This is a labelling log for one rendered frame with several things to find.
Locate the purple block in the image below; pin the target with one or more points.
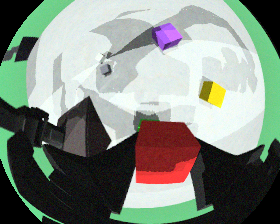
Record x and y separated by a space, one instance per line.
166 36

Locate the red block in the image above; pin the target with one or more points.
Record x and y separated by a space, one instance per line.
165 152

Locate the yellow block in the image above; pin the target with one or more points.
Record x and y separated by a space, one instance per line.
212 93

